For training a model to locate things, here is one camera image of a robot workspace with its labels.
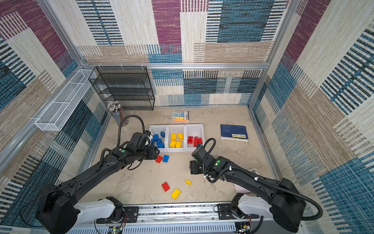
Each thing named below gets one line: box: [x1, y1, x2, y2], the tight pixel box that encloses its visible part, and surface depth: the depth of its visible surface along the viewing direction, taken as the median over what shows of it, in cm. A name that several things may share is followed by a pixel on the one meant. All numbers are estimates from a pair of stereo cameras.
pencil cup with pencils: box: [107, 101, 130, 128], surface depth 100 cm
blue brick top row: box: [162, 154, 170, 163], surface depth 93 cm
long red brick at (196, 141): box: [193, 136, 199, 148], surface depth 101 cm
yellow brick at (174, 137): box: [170, 133, 177, 141], surface depth 101 cm
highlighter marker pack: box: [171, 110, 190, 122], surface depth 114 cm
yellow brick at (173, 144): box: [169, 140, 177, 148], surface depth 98 cm
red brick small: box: [187, 136, 194, 145], surface depth 101 cm
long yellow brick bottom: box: [170, 188, 182, 200], surface depth 81 cm
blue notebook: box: [220, 123, 249, 142], surface depth 105 cm
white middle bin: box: [166, 124, 187, 153], surface depth 101 cm
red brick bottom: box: [161, 181, 170, 192], surface depth 83 cm
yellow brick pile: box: [177, 132, 184, 141], surface depth 101 cm
